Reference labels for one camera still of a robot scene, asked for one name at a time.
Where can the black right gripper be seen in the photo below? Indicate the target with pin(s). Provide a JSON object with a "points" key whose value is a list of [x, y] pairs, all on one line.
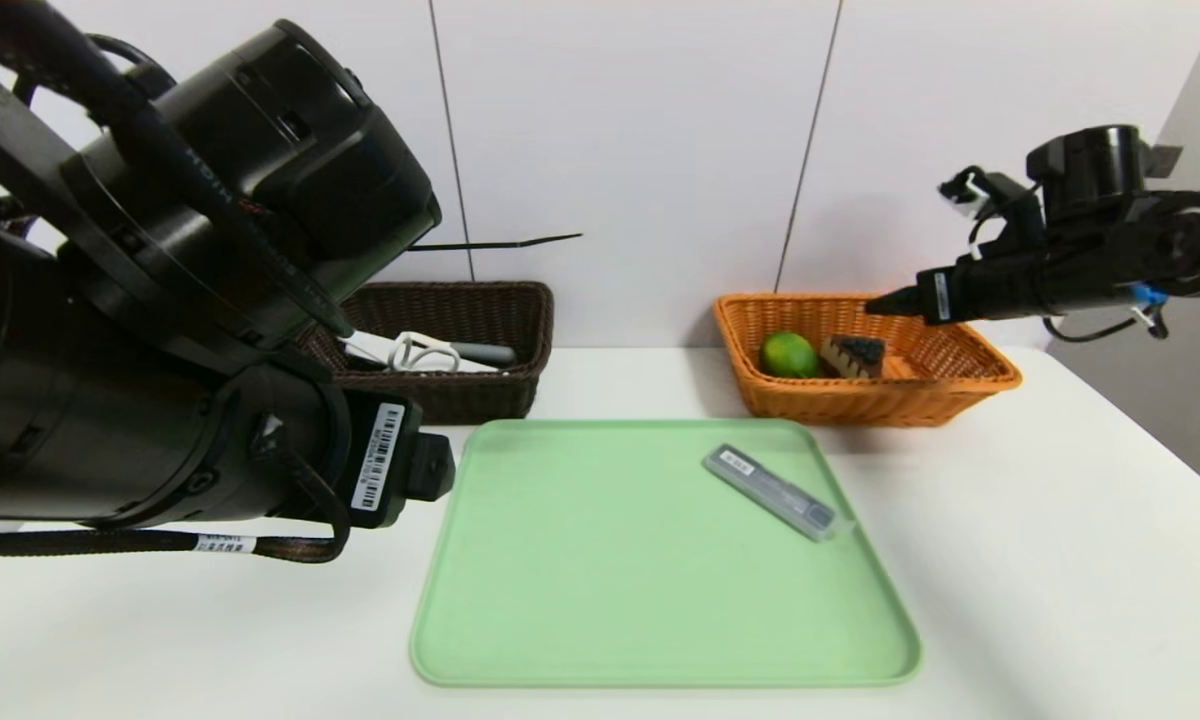
{"points": [[939, 297]]}

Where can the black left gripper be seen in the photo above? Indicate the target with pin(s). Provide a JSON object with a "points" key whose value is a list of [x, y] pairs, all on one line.
{"points": [[381, 458]]}

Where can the chocolate blueberry cake slice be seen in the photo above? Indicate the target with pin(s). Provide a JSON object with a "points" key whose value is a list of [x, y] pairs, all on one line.
{"points": [[855, 358]]}

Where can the green lime fruit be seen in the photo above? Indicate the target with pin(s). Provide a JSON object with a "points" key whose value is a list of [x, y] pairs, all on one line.
{"points": [[788, 355]]}

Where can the grey pencil lead case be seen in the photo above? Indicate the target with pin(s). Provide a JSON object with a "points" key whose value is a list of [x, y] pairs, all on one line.
{"points": [[770, 490]]}

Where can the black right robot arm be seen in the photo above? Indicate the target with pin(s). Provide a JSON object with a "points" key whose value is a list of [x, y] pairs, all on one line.
{"points": [[1150, 240]]}

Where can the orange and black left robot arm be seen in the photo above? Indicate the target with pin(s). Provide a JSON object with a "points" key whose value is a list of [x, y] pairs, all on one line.
{"points": [[110, 300]]}

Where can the orange wicker basket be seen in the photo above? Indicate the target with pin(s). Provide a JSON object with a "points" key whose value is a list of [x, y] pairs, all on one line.
{"points": [[860, 405]]}

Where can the dark brown wicker basket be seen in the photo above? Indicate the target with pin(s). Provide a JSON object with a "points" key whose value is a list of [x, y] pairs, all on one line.
{"points": [[490, 310]]}

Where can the light green plastic tray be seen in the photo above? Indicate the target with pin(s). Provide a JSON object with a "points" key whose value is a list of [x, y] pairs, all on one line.
{"points": [[580, 600]]}

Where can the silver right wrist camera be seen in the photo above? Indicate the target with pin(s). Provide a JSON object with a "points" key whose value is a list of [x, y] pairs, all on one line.
{"points": [[965, 195]]}

